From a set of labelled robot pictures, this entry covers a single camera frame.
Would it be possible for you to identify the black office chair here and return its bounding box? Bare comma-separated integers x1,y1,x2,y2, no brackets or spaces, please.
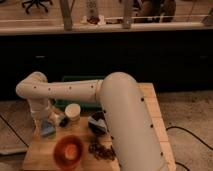
21,0,53,14

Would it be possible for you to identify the white paper cup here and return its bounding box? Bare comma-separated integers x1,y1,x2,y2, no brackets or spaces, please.
65,103,81,121

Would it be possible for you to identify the dark bead chain pile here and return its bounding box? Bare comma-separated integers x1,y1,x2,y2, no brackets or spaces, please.
88,139,117,161

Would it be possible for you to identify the blue cloth in bowl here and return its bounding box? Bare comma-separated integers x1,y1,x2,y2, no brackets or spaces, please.
90,123,106,134

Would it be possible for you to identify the orange plastic bowl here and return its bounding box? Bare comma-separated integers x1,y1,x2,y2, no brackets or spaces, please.
53,135,84,171

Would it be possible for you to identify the black bowl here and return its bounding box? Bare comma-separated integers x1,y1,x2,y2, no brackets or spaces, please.
88,111,107,134

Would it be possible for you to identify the blue sponge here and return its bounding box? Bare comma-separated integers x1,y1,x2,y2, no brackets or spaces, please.
41,121,55,137

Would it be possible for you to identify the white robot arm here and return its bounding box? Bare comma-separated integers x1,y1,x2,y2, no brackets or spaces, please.
16,72,169,171

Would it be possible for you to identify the green rectangular tray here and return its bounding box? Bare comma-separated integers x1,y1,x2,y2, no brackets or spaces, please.
53,75,107,112

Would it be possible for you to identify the black floor cable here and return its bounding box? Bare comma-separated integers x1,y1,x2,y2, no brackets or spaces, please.
165,125,213,171

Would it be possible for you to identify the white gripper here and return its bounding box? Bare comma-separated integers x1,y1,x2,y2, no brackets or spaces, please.
29,99,66,126

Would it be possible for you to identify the wooden table board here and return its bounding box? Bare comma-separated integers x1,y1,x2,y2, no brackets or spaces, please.
22,83,176,171

